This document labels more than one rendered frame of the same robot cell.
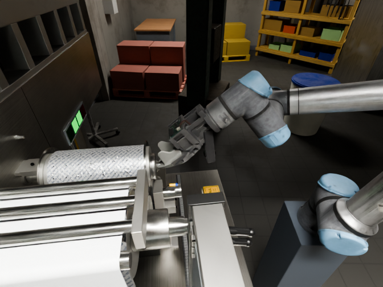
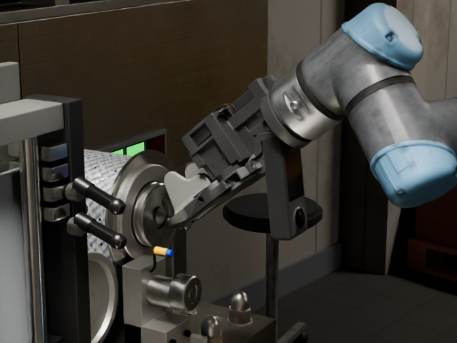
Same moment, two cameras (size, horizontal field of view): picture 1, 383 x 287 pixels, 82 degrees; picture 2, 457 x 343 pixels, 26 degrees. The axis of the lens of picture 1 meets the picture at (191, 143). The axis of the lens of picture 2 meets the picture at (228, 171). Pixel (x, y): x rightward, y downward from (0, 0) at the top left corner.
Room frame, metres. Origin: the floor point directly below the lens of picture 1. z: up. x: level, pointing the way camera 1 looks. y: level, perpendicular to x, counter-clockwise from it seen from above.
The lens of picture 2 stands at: (-0.36, -0.63, 1.59)
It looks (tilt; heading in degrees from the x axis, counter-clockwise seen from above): 15 degrees down; 38
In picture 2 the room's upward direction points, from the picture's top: straight up
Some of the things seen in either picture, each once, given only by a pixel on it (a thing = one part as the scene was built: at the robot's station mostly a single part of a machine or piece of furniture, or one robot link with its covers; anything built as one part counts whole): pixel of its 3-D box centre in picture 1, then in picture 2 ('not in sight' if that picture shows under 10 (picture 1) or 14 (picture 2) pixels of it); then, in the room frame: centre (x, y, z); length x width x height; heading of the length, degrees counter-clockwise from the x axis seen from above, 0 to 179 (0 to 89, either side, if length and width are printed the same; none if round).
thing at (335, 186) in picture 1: (333, 195); not in sight; (0.51, -0.50, 1.07); 0.13 x 0.12 x 0.14; 160
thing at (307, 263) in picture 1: (287, 271); not in sight; (0.51, -0.50, 0.45); 0.20 x 0.20 x 0.90; 89
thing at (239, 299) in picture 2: not in sight; (239, 306); (0.68, 0.15, 1.05); 0.04 x 0.04 x 0.04
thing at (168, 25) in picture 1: (158, 42); not in sight; (5.72, 0.79, 0.41); 1.46 x 0.75 x 0.81; 179
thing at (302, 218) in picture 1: (321, 213); not in sight; (0.51, -0.50, 0.95); 0.15 x 0.15 x 0.10
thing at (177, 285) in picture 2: (178, 190); (185, 292); (0.43, 0.04, 1.18); 0.04 x 0.02 x 0.04; 7
